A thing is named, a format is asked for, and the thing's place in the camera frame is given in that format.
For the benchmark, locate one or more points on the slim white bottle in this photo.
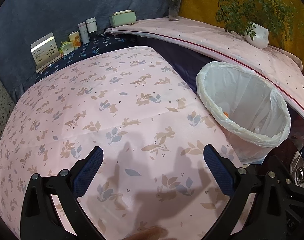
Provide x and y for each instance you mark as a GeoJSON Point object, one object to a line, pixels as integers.
{"type": "Point", "coordinates": [83, 33]}

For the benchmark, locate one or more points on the yellow backdrop cloth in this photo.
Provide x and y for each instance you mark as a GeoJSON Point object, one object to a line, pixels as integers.
{"type": "Point", "coordinates": [202, 5]}

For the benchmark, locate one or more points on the yellow printed tin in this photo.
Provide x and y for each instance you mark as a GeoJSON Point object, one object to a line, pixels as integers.
{"type": "Point", "coordinates": [74, 40]}

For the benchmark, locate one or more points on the pink shelf cloth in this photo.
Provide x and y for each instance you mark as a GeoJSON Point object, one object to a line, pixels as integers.
{"type": "Point", "coordinates": [204, 37]}

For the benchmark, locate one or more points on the blue backdrop cloth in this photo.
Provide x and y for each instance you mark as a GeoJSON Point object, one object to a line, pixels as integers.
{"type": "Point", "coordinates": [54, 5]}

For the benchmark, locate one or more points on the bin with white liner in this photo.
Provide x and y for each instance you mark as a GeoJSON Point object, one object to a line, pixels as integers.
{"type": "Point", "coordinates": [242, 92]}

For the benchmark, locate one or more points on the wide white cylinder container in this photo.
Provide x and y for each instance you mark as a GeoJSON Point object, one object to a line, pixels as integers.
{"type": "Point", "coordinates": [91, 25]}

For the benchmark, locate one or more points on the small green packet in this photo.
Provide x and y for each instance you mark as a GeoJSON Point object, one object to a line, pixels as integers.
{"type": "Point", "coordinates": [66, 48]}

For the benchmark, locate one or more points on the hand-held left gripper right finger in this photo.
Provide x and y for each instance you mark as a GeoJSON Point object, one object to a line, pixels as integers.
{"type": "Point", "coordinates": [218, 172]}

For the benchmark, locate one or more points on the green plant in white pot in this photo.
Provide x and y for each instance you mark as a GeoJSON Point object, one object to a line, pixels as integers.
{"type": "Point", "coordinates": [258, 33]}

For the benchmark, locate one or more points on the round metal fitting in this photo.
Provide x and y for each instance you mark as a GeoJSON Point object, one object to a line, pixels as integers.
{"type": "Point", "coordinates": [301, 174]}

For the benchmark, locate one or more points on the white flower-print card box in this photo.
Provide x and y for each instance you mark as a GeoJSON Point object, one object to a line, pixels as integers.
{"type": "Point", "coordinates": [44, 52]}

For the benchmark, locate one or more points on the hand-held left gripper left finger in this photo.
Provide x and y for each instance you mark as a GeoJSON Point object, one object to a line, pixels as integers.
{"type": "Point", "coordinates": [88, 170]}

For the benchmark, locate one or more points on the navy leaf-print cloth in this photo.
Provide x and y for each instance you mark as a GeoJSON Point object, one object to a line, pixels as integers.
{"type": "Point", "coordinates": [99, 46]}

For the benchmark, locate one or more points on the glass vase with pink flowers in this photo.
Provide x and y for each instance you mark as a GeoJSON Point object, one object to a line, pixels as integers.
{"type": "Point", "coordinates": [174, 11]}

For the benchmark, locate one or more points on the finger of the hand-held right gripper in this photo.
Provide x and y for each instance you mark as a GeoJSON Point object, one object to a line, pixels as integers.
{"type": "Point", "coordinates": [292, 192]}

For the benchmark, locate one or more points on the pink rabbit-print tablecloth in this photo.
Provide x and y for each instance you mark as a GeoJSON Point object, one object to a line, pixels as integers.
{"type": "Point", "coordinates": [129, 105]}

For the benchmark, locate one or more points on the pale green tissue box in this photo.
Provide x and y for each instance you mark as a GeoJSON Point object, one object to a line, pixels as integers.
{"type": "Point", "coordinates": [123, 18]}

